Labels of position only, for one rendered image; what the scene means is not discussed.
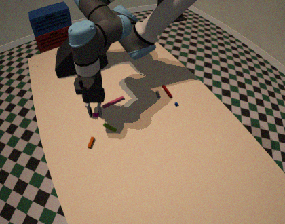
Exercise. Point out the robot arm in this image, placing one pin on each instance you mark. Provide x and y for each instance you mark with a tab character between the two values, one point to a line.
90	38

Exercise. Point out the pink rod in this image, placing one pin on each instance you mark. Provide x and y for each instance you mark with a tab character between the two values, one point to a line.
113	102

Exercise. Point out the dark red rod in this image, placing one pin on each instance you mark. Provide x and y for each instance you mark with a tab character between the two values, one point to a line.
166	90

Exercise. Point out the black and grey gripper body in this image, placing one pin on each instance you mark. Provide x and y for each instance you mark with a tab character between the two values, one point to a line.
85	83

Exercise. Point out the lime green rod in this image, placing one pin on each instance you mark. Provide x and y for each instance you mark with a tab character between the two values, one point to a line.
109	127

